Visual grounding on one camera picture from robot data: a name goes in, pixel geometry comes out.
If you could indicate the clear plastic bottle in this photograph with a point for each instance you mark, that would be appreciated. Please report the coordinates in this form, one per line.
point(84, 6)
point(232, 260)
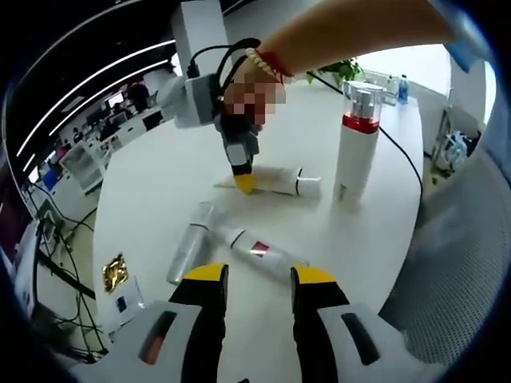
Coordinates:
point(391, 91)

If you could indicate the white paper card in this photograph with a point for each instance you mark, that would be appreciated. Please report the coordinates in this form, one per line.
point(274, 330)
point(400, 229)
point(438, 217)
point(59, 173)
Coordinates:
point(123, 305)

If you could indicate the white drawer cabinet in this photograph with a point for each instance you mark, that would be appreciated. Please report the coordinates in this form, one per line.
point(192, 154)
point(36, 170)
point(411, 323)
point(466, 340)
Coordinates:
point(84, 167)

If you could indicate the white skincare tube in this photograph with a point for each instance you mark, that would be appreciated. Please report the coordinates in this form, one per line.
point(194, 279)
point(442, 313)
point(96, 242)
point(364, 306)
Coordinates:
point(279, 181)

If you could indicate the silver skincare bottle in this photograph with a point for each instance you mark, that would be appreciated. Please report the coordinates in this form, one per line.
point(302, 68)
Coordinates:
point(189, 247)

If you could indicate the grey mesh office chair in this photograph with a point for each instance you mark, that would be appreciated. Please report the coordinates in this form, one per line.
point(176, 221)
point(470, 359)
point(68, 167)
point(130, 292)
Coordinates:
point(451, 259)

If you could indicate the green potted plant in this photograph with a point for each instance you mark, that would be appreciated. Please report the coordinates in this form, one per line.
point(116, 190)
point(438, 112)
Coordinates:
point(343, 69)

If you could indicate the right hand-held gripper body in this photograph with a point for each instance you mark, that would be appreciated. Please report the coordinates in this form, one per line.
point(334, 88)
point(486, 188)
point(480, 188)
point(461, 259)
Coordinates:
point(199, 99)

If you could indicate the white plastic bag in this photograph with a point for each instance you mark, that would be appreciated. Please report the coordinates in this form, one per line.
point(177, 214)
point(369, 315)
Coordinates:
point(455, 151)

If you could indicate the tall white red-banded skincare bottle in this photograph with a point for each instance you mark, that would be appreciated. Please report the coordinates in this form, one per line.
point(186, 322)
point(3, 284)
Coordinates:
point(357, 159)

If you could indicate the gold foil packet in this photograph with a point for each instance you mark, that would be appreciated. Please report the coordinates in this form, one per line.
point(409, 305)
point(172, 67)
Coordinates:
point(116, 273)

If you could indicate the blue label water bottle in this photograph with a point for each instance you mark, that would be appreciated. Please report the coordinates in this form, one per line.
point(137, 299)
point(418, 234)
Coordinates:
point(403, 91)

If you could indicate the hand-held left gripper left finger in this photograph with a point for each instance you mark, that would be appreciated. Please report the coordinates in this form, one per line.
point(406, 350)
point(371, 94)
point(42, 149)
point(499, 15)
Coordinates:
point(207, 295)

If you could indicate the white red-label skincare bottle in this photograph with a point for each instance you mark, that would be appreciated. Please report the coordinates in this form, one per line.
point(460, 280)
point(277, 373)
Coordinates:
point(255, 249)

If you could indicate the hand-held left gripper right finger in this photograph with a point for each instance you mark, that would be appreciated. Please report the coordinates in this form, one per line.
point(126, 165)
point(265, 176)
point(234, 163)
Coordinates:
point(315, 295)

